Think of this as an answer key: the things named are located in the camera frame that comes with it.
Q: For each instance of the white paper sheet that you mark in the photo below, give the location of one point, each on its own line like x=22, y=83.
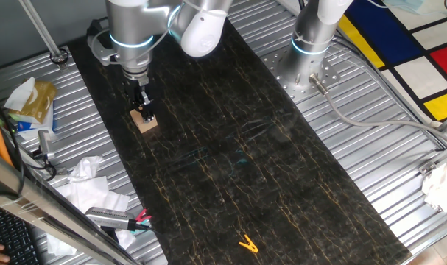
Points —
x=90, y=198

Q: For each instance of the small wooden cube block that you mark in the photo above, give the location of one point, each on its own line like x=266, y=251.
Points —
x=146, y=125

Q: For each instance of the metal corner bracket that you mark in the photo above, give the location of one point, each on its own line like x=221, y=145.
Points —
x=427, y=167

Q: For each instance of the aluminium frame beam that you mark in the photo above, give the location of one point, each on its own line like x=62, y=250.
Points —
x=42, y=210

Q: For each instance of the colourful squares floor mat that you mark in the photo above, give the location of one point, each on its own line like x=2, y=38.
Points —
x=422, y=77

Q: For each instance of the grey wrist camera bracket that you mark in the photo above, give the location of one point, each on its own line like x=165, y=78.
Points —
x=103, y=53

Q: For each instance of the light blue face mask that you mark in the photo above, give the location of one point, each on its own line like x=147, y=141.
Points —
x=403, y=5

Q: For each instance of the yellow tissue pack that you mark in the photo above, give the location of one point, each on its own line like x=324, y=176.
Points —
x=39, y=101

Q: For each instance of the grey box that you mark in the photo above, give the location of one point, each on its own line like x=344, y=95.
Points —
x=389, y=55

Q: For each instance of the black keyboard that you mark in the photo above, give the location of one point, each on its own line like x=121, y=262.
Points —
x=13, y=232

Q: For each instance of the white tissue sheet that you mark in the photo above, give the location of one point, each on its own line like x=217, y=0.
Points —
x=18, y=95

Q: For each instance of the orange clothespin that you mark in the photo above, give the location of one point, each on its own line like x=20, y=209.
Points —
x=249, y=246

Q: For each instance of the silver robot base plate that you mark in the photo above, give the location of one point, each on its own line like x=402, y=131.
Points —
x=326, y=73

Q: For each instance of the crumpled white tissue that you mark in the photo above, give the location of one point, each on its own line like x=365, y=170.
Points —
x=85, y=169

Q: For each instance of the red clothespin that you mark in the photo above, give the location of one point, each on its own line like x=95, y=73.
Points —
x=142, y=215

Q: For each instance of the teal clothespin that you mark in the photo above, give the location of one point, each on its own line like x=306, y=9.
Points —
x=145, y=222

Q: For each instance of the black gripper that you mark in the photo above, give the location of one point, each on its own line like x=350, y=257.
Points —
x=134, y=90

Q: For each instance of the black gold-veined marble mat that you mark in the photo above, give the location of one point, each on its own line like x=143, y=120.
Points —
x=245, y=165

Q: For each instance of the blue white tissue pack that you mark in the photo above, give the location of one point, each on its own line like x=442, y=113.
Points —
x=28, y=127

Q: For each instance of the white cloth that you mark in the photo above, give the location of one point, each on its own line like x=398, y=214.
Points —
x=442, y=184

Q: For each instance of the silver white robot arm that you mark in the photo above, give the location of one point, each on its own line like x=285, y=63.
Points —
x=131, y=29

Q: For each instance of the silver depth camera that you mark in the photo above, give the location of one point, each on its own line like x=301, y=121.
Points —
x=109, y=218

